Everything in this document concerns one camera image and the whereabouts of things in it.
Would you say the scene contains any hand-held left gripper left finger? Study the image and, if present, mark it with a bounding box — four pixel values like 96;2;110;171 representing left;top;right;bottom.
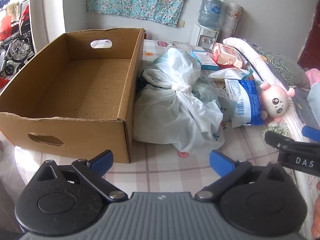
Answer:
37;149;128;202

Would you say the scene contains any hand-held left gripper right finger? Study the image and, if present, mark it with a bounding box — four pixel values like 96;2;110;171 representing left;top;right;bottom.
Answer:
194;150;293;202

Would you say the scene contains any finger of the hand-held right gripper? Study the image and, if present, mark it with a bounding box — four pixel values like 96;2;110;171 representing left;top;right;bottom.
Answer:
264;130;298;152
301;126;320;140

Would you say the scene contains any pink plush toy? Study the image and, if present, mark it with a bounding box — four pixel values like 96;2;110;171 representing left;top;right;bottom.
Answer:
259;82;297;124

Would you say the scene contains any blue and white packet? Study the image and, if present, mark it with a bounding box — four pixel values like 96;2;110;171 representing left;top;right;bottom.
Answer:
224;79;268;128

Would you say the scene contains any brown cardboard box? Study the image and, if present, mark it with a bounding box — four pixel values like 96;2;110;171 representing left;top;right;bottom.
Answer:
0;27;145;164

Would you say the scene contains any person's right hand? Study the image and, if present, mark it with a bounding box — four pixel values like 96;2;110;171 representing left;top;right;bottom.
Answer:
311;180;320;240

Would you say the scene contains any green floral scrunchie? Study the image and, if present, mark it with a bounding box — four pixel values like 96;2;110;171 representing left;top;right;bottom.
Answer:
262;124;288;137

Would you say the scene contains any dark grey cloth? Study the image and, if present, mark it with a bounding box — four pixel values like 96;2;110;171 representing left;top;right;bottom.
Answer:
290;87;316;128

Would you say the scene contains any light blue cloth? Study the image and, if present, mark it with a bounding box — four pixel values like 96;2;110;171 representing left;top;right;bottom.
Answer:
306;87;320;128

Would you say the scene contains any pink cloth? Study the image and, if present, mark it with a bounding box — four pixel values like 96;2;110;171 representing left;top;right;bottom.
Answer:
305;69;320;90

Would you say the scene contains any dark floral pillow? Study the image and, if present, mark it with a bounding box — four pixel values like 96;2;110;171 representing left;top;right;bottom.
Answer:
250;44;312;90

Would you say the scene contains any white plastic bag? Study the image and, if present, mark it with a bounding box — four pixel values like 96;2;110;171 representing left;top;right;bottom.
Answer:
132;47;225;155

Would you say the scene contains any dark red wooden door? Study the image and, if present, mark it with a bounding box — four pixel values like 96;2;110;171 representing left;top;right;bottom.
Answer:
297;5;320;70

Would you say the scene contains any pink wet wipes pack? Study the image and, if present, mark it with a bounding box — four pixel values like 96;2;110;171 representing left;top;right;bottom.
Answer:
212;42;244;68

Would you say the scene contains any light blue box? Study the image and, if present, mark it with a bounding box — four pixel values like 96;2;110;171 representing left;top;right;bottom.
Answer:
190;50;219;70

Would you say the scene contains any white water dispenser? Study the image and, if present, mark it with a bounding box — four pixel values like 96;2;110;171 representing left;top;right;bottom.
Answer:
190;23;220;50

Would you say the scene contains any printed film roll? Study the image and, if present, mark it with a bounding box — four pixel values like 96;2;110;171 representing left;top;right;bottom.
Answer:
221;2;244;42

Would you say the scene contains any wheelchair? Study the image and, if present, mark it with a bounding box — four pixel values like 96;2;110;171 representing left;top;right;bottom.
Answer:
0;0;35;77

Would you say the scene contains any blue water bottle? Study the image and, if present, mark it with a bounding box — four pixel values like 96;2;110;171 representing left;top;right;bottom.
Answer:
197;0;225;30

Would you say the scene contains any teal floral wall cloth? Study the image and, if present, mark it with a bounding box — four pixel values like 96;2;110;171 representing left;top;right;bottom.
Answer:
86;0;199;27

